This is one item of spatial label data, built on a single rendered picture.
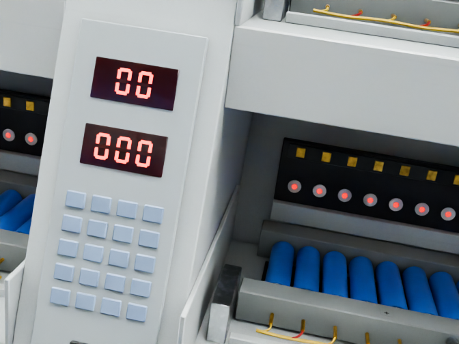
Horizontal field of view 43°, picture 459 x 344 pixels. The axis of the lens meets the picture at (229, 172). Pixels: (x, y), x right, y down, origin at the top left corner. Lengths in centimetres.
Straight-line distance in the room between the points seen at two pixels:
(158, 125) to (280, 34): 8
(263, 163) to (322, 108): 20
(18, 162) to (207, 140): 26
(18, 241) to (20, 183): 10
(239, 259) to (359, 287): 10
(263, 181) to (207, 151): 20
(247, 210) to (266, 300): 14
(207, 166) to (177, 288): 7
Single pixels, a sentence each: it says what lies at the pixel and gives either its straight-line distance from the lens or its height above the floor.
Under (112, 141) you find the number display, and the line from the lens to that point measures 32.
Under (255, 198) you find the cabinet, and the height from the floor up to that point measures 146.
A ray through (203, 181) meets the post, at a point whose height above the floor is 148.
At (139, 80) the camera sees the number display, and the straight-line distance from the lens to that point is 31.
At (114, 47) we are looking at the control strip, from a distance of 32.
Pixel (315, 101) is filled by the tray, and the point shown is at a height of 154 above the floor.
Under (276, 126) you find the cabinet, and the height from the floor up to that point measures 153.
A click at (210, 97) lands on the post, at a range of 31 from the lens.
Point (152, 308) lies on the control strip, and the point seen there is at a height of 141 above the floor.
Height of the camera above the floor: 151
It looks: 3 degrees down
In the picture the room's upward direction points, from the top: 10 degrees clockwise
